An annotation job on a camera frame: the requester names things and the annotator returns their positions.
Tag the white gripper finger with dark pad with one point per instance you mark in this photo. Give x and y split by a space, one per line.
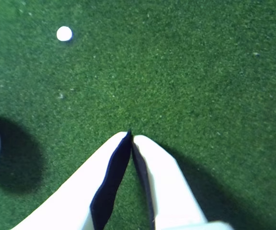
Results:
166 187

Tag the white gripper finger with navy pad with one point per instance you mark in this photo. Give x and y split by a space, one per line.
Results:
80 191

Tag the long green turf mat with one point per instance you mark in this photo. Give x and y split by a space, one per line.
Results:
176 72

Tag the small white dot marker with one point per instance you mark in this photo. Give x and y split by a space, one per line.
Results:
64 33

